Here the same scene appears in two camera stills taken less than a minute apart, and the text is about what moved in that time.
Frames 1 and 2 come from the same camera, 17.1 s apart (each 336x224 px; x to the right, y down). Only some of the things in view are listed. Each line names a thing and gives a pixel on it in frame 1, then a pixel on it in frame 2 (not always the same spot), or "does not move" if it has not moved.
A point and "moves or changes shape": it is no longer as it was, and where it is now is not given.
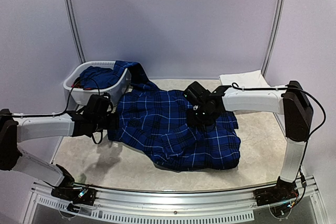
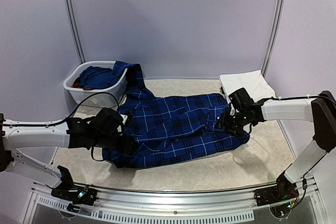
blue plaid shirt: [156, 121] moves or changes shape
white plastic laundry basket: [116, 89] does not move
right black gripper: [199, 119] -> [223, 121]
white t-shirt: [254, 79] does not move
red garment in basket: [76, 83] does not move
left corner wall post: [69, 6] does not move
